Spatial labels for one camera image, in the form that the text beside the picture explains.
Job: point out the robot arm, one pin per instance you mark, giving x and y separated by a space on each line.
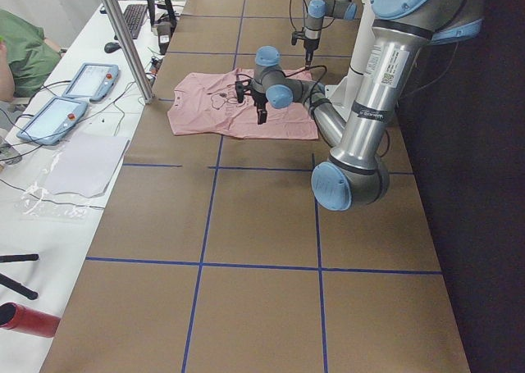
317 11
390 37

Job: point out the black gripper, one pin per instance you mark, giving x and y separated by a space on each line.
308 47
259 101

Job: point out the blue teach pendant far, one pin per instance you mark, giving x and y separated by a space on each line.
93 81

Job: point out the red cylinder bottle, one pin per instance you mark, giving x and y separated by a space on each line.
26 320

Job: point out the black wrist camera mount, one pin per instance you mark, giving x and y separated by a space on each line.
242 89
297 35

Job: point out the aluminium frame post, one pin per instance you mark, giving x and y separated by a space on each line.
124 37

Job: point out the black keyboard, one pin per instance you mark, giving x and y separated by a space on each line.
134 15

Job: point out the black computer mouse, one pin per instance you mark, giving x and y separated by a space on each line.
111 47

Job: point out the clear plastic bag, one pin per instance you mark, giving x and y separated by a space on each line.
38 202

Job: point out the blue teach pendant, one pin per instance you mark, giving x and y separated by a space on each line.
54 120
93 81

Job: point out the person in green shirt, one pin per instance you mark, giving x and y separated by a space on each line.
28 57

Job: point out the blue teach pendant near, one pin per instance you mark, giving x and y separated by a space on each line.
54 120

